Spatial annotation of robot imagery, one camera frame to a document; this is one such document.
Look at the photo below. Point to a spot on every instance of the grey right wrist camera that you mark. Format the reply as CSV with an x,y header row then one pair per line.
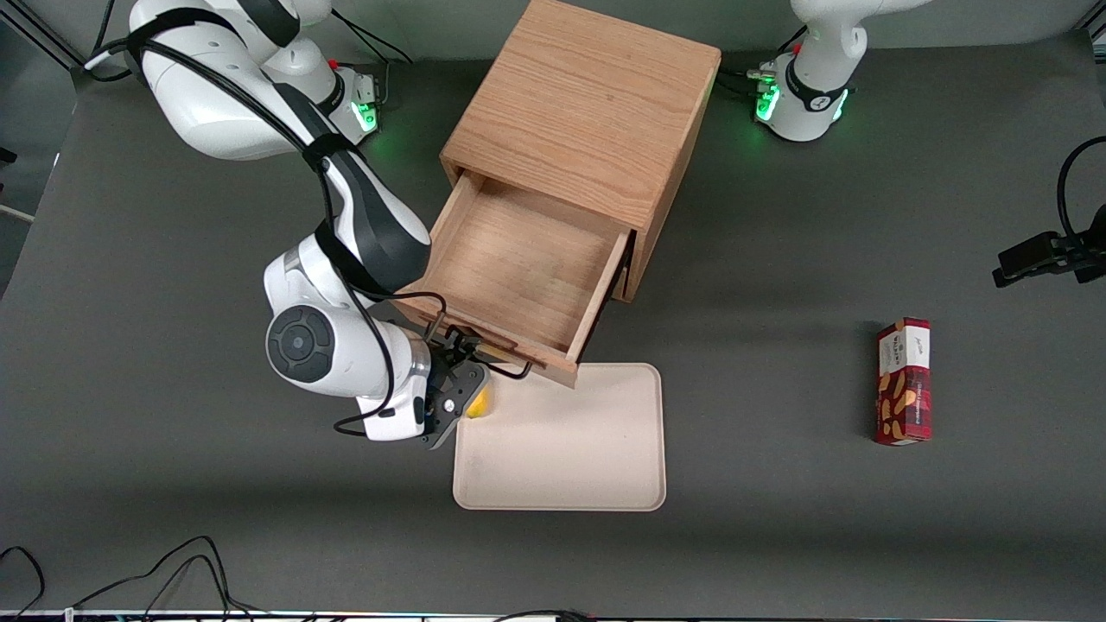
x,y
393,419

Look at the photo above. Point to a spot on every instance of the yellow lemon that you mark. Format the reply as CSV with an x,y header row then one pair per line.
x,y
481,404

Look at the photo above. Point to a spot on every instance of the red snack box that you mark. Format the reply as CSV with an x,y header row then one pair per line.
x,y
903,389

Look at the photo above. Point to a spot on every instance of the aluminium frame post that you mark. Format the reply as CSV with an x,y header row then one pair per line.
x,y
43,34
1096,22

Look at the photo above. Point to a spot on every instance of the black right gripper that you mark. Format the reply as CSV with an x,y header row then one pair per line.
x,y
443,365

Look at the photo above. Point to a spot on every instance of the beige plastic tray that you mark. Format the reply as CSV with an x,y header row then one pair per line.
x,y
562,441

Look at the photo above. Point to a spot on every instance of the wooden drawer cabinet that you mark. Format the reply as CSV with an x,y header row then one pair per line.
x,y
587,95

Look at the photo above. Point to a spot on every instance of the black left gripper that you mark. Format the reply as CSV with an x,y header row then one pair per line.
x,y
1039,254

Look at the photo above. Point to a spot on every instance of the wooden drawer with lip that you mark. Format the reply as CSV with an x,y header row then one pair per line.
x,y
518,259

